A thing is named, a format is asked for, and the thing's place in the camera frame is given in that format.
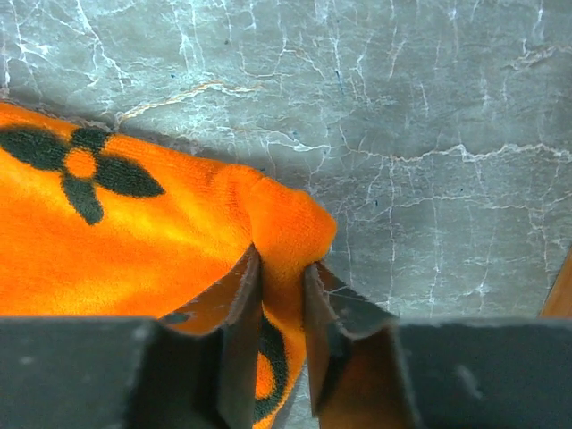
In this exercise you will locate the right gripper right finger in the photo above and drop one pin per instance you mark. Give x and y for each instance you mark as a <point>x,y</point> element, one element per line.
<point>368,368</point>

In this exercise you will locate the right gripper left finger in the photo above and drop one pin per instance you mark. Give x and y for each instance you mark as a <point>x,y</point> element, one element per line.
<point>195,368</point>

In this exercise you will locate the orange patterned pillowcase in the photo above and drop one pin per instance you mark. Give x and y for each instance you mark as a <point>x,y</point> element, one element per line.
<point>99,223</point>

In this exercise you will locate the brown wooden divided tray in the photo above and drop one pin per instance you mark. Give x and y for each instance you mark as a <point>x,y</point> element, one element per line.
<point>559,300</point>

